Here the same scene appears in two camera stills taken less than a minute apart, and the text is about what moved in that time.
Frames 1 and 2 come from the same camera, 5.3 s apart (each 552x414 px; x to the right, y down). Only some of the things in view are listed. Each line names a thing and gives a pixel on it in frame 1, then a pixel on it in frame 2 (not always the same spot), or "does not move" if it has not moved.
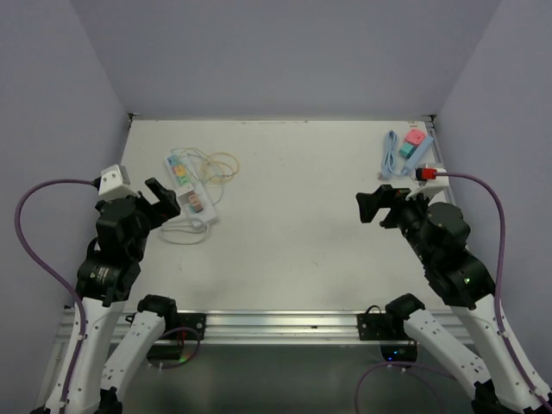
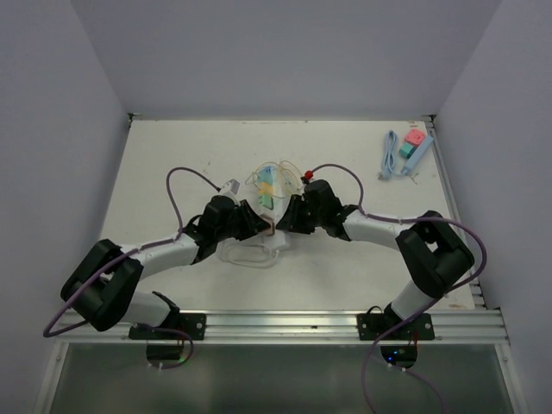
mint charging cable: x=222 y=191 -> x=275 y=163
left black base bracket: x=196 y=321 does not move
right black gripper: x=385 y=196 -> x=292 y=220
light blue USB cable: x=416 y=157 does not move
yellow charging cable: x=219 y=153 -> x=278 y=163
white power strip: x=197 y=206 -> x=273 y=185
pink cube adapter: x=415 y=136 does not move
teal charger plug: x=173 y=160 -> x=267 y=174
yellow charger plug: x=181 y=171 -> x=266 y=188
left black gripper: x=166 y=208 -> x=252 y=222
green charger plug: x=185 y=180 -> x=266 y=201
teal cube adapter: x=407 y=150 does not move
